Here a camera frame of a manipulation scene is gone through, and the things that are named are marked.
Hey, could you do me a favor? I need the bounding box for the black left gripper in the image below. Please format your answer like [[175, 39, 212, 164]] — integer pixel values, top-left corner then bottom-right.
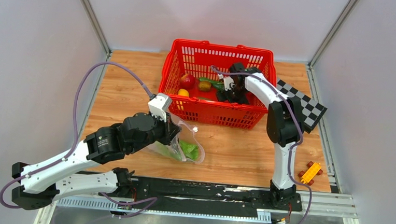
[[128, 108, 184, 158]]

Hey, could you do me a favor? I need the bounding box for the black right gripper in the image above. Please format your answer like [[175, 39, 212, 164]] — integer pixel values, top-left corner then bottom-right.
[[215, 85, 250, 120]]

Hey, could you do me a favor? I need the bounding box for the clear zip top bag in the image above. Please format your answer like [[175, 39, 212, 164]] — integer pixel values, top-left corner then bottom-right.
[[143, 114, 205, 163]]

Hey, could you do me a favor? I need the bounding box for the green white napa cabbage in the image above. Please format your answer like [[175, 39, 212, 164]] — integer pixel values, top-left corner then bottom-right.
[[152, 140, 201, 162]]

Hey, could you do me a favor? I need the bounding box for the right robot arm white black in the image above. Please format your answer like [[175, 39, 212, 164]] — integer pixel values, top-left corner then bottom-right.
[[210, 64, 304, 209]]

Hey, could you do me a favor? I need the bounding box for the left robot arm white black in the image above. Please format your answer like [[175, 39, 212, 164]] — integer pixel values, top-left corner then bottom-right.
[[11, 113, 182, 211]]

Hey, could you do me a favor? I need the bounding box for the dark green cucumber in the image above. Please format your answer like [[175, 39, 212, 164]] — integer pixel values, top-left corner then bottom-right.
[[212, 83, 225, 91]]

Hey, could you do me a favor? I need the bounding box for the green chili pepper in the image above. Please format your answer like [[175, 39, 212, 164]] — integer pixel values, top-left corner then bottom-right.
[[198, 77, 222, 85]]

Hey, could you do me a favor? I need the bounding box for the brown yellow fruit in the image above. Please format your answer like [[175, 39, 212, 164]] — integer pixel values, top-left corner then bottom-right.
[[197, 81, 212, 92]]

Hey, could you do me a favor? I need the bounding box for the yellow lemon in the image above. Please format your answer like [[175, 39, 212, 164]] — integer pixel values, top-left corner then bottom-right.
[[177, 89, 190, 97]]

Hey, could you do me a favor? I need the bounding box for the red apple left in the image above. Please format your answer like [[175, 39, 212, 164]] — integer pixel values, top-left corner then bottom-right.
[[179, 73, 196, 90]]

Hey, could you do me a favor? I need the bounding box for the red plastic shopping basket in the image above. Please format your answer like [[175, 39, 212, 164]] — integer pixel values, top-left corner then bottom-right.
[[159, 39, 276, 129]]

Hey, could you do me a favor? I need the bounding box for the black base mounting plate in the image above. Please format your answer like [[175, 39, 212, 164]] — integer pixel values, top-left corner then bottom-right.
[[97, 173, 304, 222]]

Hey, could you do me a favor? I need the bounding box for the black white checkerboard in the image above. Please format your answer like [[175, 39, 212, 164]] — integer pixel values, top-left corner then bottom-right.
[[276, 79, 328, 133]]

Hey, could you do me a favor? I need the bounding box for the yellow orange toy car right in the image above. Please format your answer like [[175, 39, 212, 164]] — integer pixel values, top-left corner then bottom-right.
[[298, 161, 323, 186]]

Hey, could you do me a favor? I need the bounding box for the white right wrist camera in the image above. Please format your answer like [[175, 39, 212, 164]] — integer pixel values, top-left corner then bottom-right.
[[218, 74, 235, 91]]

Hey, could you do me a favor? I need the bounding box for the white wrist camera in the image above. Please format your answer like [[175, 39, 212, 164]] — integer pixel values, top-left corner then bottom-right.
[[218, 74, 235, 91], [148, 92, 172, 122]]

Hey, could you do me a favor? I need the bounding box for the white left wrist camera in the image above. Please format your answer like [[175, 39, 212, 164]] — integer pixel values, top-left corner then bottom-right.
[[148, 92, 172, 122]]

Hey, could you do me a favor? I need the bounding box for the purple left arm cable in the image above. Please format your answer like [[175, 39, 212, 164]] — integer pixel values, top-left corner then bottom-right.
[[0, 55, 157, 217]]

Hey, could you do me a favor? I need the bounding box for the white slotted cable duct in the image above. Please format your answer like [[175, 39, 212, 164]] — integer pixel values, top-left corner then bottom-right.
[[56, 195, 273, 223]]

